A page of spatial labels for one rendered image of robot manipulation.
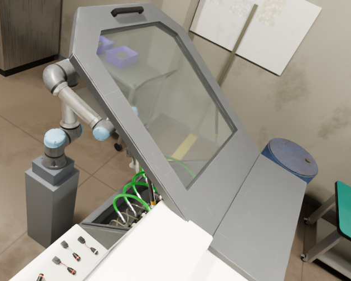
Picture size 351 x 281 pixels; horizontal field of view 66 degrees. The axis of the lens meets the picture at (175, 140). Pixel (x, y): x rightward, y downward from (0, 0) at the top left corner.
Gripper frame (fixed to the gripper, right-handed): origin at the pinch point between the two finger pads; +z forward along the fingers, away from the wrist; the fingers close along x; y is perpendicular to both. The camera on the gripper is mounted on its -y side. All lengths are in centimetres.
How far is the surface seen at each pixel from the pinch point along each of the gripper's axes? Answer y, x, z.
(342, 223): -75, -175, 92
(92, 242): 13.9, 28.8, 29.9
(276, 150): -24, -175, 19
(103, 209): 23.4, 11.9, 19.7
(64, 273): 13, 46, 36
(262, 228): -65, 5, 24
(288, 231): -73, -4, 28
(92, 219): 23.5, 20.0, 22.2
